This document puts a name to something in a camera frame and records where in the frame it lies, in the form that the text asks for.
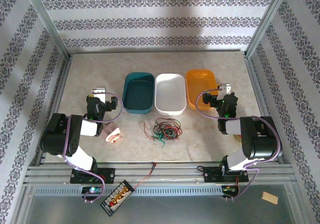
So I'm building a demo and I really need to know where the red cable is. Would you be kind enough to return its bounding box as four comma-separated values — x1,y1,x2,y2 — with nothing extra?
154,118,183,141
143,121,161,140

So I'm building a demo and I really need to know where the green cable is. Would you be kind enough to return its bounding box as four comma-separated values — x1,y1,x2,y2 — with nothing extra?
152,120,182,149
152,123,176,143
159,119,183,138

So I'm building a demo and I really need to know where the orange plastic bin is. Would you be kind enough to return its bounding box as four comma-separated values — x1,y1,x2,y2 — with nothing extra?
185,69,218,111

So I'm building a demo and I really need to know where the pink translucent plastic object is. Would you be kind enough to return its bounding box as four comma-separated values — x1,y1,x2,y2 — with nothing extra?
100,122,124,144

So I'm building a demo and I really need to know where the teal plastic bin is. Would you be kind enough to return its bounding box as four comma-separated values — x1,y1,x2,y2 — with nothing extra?
121,71,156,115

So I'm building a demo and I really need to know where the white plastic bin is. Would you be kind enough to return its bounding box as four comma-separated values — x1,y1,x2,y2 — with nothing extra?
154,73,187,116

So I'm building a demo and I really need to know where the small circuit board with LED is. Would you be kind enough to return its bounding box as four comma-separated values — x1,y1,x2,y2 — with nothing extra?
221,185,240,197
81,185,103,196

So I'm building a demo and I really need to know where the black power distribution board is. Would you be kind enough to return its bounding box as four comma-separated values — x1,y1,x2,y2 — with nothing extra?
100,180,137,217

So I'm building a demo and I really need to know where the small wooden block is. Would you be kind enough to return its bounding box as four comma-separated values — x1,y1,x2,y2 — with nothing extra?
261,191,279,205

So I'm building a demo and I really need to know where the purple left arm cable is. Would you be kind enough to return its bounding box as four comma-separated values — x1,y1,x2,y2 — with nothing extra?
61,90,124,204

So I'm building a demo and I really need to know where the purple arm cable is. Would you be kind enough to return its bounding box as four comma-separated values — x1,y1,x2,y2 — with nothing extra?
61,90,124,204
195,88,283,200

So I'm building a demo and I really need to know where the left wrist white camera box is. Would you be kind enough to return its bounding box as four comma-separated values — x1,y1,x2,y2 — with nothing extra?
90,87,108,103

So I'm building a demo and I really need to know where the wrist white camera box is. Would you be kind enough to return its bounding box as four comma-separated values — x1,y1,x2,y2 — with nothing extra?
90,87,108,103
219,83,233,95

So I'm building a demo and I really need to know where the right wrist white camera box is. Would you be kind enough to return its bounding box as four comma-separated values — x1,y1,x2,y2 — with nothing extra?
219,83,233,95

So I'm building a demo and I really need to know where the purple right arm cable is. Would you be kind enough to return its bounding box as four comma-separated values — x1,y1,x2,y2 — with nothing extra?
195,88,283,200

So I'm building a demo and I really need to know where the aluminium side rail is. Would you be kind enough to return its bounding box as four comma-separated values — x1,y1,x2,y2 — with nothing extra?
37,55,73,165
243,53,287,165

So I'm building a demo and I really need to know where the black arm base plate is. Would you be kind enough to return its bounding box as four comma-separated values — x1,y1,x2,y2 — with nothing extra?
203,170,250,184
69,168,116,184

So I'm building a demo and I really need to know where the thin red supply wire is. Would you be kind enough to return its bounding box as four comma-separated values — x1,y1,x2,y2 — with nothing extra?
133,162,157,191

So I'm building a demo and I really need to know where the aluminium mounting rail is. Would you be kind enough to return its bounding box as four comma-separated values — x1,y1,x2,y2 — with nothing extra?
23,160,298,185

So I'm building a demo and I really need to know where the aluminium frame post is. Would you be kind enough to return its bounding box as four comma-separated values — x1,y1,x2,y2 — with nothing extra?
243,0,295,59
20,0,72,59

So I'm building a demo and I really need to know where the grey slotted cable duct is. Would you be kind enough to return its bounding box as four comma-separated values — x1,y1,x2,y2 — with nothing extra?
33,186,226,197

